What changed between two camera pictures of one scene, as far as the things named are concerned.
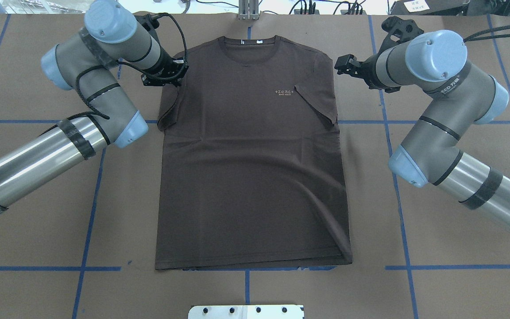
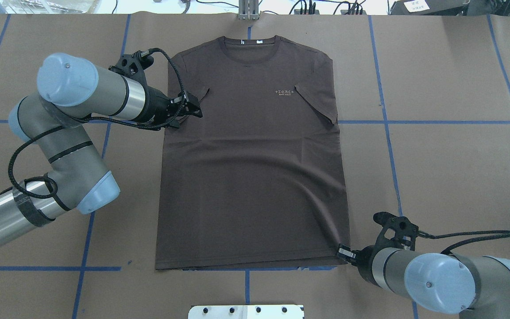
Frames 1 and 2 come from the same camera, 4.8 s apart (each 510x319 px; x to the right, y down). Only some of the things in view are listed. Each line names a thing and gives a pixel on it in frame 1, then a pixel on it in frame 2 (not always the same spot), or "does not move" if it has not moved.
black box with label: x=430 y=7 does not move
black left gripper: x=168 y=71 -> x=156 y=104
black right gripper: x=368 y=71 -> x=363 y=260
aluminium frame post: x=249 y=9 does not move
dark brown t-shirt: x=251 y=170 does not move
